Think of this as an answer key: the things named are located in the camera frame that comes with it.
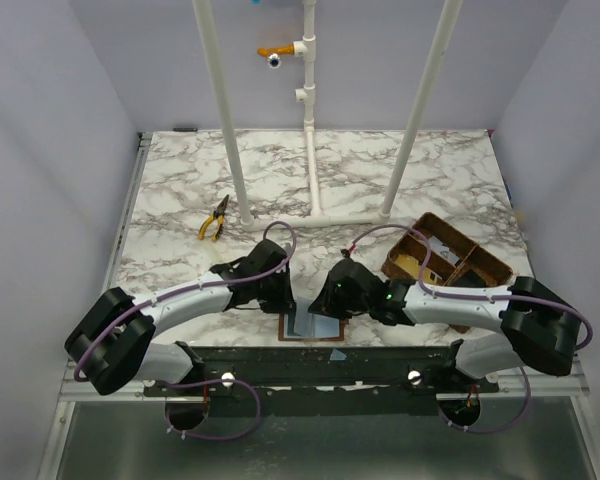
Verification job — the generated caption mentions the orange pipe hook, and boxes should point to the orange pipe hook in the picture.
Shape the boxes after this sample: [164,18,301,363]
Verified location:
[257,41,308,57]

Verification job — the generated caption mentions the brown woven divided tray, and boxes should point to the brown woven divided tray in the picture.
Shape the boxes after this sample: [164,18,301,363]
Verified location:
[381,212,515,335]

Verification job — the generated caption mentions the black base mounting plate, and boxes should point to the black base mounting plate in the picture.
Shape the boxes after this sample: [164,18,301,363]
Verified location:
[144,346,499,417]

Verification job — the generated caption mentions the aluminium rail frame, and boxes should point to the aluminium rail frame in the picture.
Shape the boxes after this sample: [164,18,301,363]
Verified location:
[34,132,154,480]

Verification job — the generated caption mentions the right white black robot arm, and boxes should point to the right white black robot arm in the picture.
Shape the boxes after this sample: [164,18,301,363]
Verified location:
[308,258,582,379]

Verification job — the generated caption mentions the blue white small ball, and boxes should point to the blue white small ball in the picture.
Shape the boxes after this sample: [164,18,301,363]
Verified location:
[267,53,281,69]

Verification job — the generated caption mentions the white PVC pipe frame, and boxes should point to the white PVC pipe frame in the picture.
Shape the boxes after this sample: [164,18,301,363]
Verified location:
[192,0,462,231]

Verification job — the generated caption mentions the grey card in tray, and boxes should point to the grey card in tray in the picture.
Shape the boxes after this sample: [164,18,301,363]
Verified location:
[429,236,461,265]

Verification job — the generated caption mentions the brown leather card holder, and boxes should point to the brown leather card holder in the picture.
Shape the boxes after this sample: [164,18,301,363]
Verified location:
[278,297,345,342]

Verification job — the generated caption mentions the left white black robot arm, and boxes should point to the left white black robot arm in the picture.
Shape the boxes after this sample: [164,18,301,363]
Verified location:
[64,239,295,395]

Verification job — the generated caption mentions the yellow handled pliers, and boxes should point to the yellow handled pliers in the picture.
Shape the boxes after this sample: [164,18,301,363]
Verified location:
[198,195,230,242]

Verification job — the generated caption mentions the gold card in tray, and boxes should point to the gold card in tray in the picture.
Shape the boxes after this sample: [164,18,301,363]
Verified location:
[395,254,443,285]

